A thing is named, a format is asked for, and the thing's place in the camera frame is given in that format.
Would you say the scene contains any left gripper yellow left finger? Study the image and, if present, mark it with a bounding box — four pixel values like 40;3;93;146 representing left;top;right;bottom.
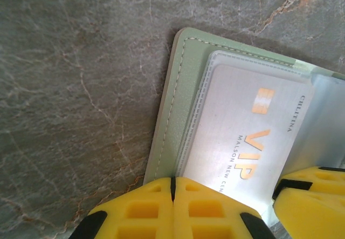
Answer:
68;176;176;239

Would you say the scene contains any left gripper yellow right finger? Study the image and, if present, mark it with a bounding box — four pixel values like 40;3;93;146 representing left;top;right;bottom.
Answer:
173;176;278;239

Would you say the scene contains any green card holder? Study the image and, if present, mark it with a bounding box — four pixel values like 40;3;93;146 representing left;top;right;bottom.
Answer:
142;27;345;223

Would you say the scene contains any white VIP Chlitina card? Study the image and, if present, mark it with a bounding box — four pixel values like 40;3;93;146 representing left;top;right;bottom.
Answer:
183;65;315;204

